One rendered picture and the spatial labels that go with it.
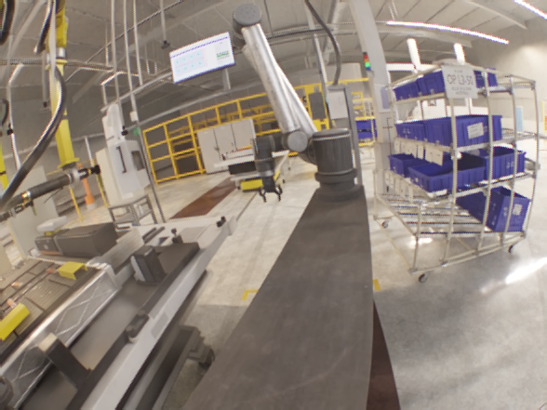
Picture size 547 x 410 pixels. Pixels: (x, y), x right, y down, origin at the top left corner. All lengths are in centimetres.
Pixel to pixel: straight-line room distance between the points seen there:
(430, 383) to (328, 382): 110
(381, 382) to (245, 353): 105
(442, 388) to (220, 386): 125
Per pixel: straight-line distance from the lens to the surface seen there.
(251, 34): 122
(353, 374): 44
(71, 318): 86
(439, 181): 181
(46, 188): 99
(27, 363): 84
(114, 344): 76
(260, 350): 49
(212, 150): 989
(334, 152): 111
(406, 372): 149
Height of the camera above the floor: 130
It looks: 19 degrees down
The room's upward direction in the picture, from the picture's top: 11 degrees counter-clockwise
